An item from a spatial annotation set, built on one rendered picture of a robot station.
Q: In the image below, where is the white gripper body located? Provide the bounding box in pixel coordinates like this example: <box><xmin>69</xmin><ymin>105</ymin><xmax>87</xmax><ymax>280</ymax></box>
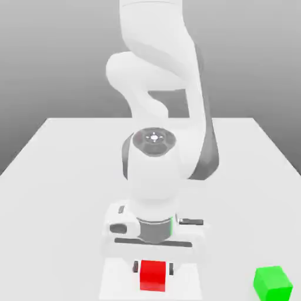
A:
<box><xmin>101</xmin><ymin>229</ymin><xmax>208</xmax><ymax>266</ymax></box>

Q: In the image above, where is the small red cube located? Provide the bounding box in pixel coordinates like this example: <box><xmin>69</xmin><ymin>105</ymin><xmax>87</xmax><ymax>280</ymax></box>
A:
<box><xmin>139</xmin><ymin>259</ymin><xmax>167</xmax><ymax>293</ymax></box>

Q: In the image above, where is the small green cube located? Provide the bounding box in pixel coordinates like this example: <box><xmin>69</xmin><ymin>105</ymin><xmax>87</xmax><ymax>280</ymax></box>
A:
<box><xmin>253</xmin><ymin>265</ymin><xmax>294</xmax><ymax>301</ymax></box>

